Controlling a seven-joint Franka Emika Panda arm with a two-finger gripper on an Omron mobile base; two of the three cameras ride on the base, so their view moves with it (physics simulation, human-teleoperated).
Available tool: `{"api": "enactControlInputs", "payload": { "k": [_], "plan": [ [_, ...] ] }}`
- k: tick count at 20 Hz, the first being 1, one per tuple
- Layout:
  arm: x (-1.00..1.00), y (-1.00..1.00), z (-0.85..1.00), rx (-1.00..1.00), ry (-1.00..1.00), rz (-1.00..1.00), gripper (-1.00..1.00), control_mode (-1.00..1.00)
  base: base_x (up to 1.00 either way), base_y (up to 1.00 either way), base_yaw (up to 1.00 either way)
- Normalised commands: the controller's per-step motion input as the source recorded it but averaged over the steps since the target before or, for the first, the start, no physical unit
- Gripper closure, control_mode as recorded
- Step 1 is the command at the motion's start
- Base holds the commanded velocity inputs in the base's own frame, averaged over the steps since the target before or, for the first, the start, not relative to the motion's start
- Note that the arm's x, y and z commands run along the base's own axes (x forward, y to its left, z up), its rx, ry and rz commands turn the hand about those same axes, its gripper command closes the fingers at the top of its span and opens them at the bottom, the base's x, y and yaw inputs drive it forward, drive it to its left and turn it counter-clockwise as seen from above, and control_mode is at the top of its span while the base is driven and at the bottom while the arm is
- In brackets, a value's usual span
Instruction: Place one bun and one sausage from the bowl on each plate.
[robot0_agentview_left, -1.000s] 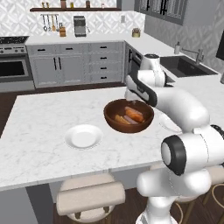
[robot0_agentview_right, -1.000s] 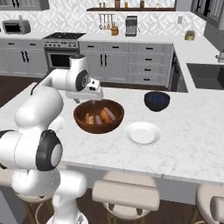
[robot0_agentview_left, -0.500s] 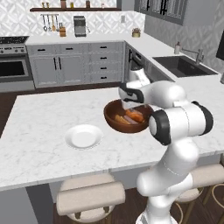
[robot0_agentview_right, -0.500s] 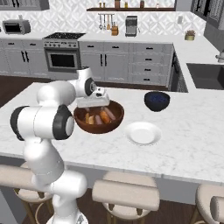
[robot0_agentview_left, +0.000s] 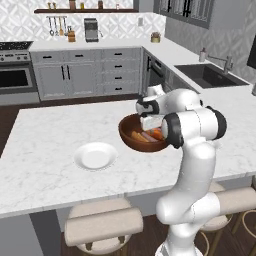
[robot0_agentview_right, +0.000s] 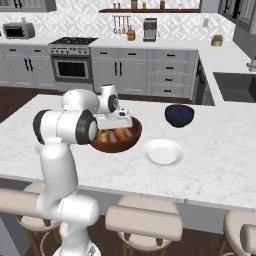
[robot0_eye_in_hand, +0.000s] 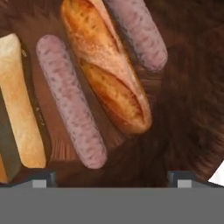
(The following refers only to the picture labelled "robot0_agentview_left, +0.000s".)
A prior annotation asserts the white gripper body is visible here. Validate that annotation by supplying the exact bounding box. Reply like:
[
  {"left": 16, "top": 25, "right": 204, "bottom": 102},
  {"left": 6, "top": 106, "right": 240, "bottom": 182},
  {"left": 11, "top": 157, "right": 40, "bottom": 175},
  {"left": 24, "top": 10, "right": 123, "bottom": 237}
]
[{"left": 139, "top": 114, "right": 165, "bottom": 132}]

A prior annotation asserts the pale pink sausage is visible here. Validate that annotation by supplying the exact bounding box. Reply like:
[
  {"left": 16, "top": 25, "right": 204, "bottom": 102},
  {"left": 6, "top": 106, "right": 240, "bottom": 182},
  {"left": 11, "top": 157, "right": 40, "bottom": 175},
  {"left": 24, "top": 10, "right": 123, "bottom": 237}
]
[{"left": 141, "top": 131, "right": 160, "bottom": 143}]

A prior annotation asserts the brown wooden bowl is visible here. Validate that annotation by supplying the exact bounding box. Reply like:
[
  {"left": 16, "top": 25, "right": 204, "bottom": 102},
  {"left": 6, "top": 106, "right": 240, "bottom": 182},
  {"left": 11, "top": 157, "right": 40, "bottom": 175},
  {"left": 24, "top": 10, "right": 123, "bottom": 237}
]
[{"left": 118, "top": 113, "right": 171, "bottom": 154}]

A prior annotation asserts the white round plate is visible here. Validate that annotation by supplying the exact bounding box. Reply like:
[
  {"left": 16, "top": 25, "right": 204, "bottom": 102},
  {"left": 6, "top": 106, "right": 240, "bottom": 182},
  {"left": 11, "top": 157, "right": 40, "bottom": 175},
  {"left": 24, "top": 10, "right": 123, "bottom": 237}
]
[{"left": 73, "top": 141, "right": 119, "bottom": 172}]

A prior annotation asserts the grey sink cupboards run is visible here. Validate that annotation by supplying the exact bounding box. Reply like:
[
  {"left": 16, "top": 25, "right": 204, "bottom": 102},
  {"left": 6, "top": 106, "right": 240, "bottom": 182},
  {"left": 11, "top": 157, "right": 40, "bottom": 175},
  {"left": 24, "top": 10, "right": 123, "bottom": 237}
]
[{"left": 164, "top": 68, "right": 202, "bottom": 98}]

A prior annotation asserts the dark sink basin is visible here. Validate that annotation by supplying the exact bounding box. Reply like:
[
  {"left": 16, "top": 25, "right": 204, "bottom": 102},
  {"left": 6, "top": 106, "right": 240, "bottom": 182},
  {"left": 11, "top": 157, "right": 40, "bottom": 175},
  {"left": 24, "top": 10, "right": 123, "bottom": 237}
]
[{"left": 174, "top": 63, "right": 251, "bottom": 90}]

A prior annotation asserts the grey base cupboards run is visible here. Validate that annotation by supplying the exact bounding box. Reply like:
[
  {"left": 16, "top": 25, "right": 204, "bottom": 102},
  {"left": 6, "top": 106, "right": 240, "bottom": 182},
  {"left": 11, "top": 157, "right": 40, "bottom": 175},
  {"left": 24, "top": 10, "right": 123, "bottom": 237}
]
[{"left": 29, "top": 47, "right": 143, "bottom": 102}]

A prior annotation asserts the grey soap dispenser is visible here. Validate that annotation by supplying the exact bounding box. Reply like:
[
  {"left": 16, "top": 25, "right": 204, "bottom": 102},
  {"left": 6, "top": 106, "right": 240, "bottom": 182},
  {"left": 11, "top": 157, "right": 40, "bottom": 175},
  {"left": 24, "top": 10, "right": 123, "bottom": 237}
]
[{"left": 198, "top": 47, "right": 208, "bottom": 63}]

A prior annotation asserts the small tan pot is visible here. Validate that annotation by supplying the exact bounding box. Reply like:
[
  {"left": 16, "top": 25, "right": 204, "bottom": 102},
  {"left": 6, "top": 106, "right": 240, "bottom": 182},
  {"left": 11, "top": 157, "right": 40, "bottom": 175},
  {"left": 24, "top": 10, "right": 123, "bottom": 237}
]
[{"left": 150, "top": 31, "right": 162, "bottom": 44}]

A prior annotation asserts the silver tap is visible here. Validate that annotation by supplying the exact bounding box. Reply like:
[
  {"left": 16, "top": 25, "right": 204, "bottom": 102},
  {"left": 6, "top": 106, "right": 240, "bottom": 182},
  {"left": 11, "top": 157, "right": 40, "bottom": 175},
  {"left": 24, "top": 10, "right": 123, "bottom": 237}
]
[{"left": 207, "top": 54, "right": 235, "bottom": 75}]

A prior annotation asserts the beige cushioned bar stool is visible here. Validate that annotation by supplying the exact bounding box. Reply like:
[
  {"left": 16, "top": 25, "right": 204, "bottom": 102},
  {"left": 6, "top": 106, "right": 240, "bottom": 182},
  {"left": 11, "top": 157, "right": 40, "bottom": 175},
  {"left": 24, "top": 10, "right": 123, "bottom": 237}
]
[
  {"left": 63, "top": 196, "right": 145, "bottom": 256},
  {"left": 198, "top": 181, "right": 256, "bottom": 256}
]

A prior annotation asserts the wooden knife block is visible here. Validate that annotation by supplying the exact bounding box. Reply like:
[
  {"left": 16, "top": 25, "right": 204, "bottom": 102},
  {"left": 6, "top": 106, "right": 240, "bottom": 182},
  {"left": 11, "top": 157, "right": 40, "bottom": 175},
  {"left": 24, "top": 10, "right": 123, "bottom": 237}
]
[{"left": 67, "top": 29, "right": 77, "bottom": 43}]

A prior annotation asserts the hanging wooden spatula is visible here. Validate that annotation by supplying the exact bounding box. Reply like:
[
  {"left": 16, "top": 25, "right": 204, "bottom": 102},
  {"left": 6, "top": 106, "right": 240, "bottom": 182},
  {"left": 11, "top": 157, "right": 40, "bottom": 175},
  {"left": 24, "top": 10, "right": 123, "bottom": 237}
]
[{"left": 58, "top": 17, "right": 65, "bottom": 37}]

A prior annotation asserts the hanging metal ladle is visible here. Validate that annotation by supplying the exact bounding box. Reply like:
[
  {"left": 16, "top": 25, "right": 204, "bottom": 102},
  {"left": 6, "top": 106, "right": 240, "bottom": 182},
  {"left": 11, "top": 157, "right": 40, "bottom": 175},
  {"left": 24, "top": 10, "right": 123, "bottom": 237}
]
[{"left": 48, "top": 17, "right": 55, "bottom": 37}]

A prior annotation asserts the steel oven with hob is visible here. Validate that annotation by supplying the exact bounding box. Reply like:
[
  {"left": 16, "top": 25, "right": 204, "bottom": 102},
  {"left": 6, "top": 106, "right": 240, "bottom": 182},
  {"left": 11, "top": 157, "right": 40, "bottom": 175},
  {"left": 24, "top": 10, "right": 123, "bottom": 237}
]
[{"left": 0, "top": 40, "right": 41, "bottom": 105}]

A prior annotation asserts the black wall appliance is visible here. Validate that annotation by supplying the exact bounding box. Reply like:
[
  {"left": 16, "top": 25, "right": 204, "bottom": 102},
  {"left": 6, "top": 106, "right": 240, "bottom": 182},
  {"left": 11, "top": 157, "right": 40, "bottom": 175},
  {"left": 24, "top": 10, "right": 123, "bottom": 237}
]
[{"left": 246, "top": 42, "right": 256, "bottom": 70}]

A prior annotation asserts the dark wooden wall shelf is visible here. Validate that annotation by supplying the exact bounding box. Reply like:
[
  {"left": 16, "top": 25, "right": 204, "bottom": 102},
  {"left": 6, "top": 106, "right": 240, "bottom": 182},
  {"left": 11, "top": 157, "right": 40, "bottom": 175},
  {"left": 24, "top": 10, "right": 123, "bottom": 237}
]
[{"left": 33, "top": 8, "right": 140, "bottom": 15}]

